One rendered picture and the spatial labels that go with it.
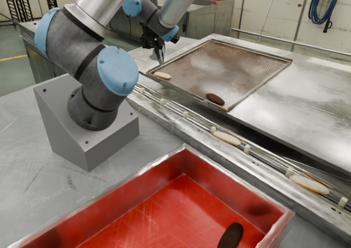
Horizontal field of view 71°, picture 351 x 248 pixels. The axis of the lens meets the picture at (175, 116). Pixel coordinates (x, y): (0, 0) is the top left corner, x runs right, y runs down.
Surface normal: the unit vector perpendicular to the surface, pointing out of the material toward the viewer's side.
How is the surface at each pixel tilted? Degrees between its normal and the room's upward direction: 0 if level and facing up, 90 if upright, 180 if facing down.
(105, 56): 48
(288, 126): 10
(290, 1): 90
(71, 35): 80
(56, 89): 40
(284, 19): 90
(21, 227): 0
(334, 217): 0
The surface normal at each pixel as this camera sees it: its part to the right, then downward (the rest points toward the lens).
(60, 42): 0.05, 0.25
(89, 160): 0.84, 0.29
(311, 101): -0.11, -0.78
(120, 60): 0.66, -0.37
